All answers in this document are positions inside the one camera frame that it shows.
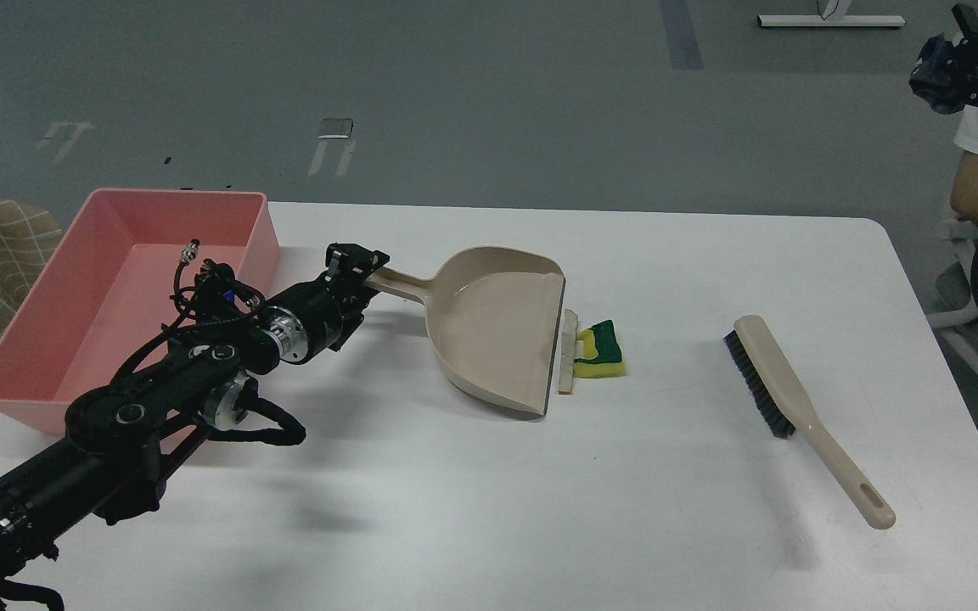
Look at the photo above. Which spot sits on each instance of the silver floor socket plate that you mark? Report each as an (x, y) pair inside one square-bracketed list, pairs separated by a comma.
[(335, 128)]

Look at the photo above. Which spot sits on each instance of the white desk base bar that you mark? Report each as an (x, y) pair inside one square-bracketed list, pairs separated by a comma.
[(832, 14)]

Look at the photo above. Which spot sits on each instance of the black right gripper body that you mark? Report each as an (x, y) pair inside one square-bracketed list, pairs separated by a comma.
[(946, 73)]

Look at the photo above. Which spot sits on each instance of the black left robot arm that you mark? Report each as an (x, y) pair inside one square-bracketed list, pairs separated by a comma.
[(196, 381)]

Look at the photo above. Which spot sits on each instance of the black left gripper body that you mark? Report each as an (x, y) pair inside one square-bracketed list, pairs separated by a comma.
[(305, 319)]

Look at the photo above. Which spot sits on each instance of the yellow green sponge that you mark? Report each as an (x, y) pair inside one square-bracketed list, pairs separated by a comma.
[(598, 352)]

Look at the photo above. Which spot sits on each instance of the beige hand brush black bristles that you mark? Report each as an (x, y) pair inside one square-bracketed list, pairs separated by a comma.
[(786, 408)]

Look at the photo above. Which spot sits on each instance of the beige plastic dustpan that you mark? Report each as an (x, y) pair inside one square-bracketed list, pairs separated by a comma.
[(492, 316)]

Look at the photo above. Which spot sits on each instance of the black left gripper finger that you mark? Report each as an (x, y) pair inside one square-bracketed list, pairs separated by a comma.
[(346, 259), (354, 295)]

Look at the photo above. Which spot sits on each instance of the pink plastic bin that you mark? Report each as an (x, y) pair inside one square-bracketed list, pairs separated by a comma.
[(107, 289)]

